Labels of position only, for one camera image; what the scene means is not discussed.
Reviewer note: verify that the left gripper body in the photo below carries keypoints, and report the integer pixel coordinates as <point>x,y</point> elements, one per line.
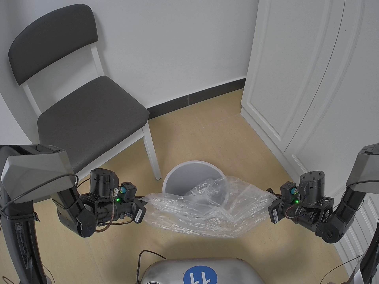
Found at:
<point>124,211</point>

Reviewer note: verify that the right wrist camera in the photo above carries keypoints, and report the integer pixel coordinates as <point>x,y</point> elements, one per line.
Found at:
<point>287,189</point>

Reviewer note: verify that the clear plastic bag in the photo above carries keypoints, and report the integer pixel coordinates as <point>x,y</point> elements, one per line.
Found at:
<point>207,211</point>

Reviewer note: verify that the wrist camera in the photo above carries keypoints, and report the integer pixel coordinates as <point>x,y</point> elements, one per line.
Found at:
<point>128,189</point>
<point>287,189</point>

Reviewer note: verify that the white wardrobe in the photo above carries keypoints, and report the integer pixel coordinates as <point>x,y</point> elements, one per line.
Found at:
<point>296,69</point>

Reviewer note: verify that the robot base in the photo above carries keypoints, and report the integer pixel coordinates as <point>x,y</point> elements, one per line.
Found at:
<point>231,271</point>

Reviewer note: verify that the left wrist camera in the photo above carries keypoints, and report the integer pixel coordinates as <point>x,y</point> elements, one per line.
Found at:
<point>128,189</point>

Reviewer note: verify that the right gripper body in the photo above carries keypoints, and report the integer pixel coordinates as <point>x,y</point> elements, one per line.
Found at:
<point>284,210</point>

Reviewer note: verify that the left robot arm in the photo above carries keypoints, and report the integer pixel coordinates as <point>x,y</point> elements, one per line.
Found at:
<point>35,170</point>

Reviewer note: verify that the white trash bin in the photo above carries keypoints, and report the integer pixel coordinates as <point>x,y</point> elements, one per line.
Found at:
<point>180,176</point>

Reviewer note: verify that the grey white chair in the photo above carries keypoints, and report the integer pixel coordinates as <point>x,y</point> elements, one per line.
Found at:
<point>88,114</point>

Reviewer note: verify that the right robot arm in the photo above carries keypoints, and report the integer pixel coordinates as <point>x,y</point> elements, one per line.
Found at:
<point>364,164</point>

